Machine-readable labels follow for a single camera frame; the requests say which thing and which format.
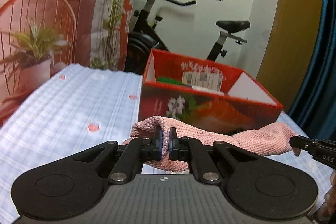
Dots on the black exercise bike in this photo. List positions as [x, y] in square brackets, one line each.
[171, 25]

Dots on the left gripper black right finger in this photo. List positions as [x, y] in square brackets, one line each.
[255, 185]

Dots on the printed plant backdrop banner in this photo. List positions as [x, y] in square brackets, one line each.
[41, 37]

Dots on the red strawberry cardboard box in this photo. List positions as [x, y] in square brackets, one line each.
[214, 97]

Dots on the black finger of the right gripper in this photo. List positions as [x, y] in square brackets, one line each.
[310, 145]

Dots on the person's right hand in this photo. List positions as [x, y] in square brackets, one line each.
[326, 213]

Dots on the green item in box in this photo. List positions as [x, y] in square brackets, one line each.
[168, 80]

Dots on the wooden door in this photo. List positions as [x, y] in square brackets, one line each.
[290, 48]

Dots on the blue curtain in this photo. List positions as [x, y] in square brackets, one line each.
[313, 109]

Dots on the pink knitted cloth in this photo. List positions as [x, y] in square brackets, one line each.
[272, 139]

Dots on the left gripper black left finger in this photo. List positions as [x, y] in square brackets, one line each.
[72, 185]

